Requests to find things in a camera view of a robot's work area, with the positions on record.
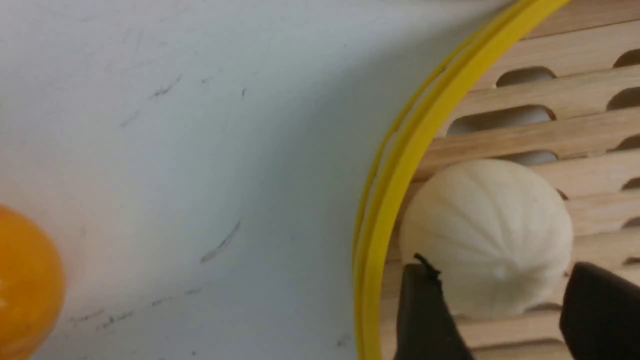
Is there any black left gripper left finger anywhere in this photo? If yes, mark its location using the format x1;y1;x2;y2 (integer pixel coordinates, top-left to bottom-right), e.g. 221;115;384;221
393;253;474;360

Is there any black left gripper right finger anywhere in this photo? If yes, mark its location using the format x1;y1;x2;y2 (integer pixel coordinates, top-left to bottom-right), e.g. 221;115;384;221
559;261;640;360

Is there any white bun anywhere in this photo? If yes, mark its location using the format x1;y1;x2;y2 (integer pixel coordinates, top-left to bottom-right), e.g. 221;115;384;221
397;159;575;319

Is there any bamboo steamer tray yellow rim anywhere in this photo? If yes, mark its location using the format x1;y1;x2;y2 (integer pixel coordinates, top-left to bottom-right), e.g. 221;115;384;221
352;0;639;360

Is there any orange toy tangerine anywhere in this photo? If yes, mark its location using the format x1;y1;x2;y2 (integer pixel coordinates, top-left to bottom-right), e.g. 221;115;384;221
0;206;66;360

